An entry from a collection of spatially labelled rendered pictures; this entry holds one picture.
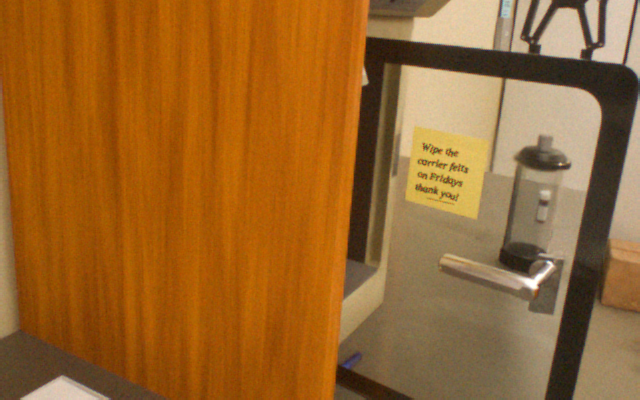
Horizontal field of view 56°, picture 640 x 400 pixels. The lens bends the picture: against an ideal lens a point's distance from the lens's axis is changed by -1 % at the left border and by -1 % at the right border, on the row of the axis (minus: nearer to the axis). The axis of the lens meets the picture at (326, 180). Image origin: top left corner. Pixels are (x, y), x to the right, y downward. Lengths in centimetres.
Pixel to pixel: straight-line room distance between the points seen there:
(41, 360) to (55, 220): 19
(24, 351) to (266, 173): 47
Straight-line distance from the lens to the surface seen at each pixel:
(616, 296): 356
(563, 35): 370
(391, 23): 85
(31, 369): 90
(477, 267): 55
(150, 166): 70
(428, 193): 60
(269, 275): 63
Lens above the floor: 142
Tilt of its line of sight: 16 degrees down
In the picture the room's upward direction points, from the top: 4 degrees clockwise
